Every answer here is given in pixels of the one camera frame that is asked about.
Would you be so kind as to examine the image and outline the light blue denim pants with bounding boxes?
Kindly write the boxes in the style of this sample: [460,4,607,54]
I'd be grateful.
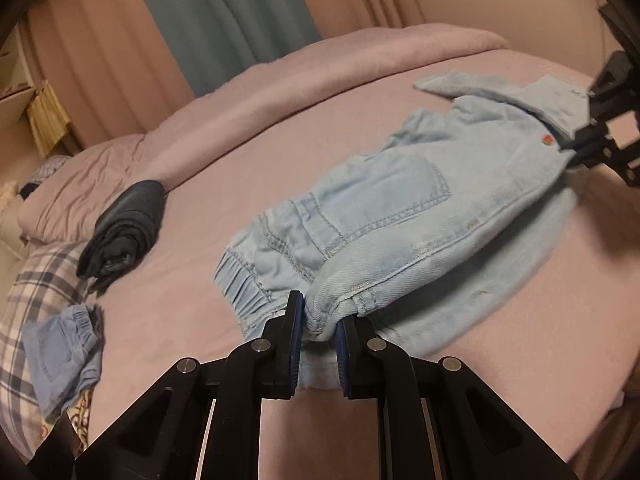
[214,72,588,389]

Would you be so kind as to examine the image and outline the pink bed sheet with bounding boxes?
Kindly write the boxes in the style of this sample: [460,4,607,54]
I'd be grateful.
[84,49,640,480]

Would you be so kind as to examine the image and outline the folded dark navy garment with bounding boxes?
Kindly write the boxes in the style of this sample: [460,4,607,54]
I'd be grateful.
[76,180,166,295]

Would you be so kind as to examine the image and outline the folded blue denim shorts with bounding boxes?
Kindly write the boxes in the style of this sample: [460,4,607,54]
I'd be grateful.
[22,304,104,422]

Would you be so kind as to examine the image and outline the plaid pillow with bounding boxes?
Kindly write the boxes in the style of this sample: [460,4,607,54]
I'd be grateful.
[0,238,97,461]

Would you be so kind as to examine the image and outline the pink rolled duvet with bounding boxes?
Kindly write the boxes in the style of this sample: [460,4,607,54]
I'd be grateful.
[16,22,509,246]

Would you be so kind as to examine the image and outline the yellow tasselled cloth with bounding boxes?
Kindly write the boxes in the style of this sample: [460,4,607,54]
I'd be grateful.
[26,80,72,157]

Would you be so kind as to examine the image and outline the teal curtain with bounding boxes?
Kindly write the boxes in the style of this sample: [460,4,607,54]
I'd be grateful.
[144,0,321,96]

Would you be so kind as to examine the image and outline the white shelf unit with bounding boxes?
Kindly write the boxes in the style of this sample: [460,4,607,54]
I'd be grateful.
[0,26,36,130]

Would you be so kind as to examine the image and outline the peach curtain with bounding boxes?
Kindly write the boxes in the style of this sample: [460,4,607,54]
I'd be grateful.
[24,0,616,149]

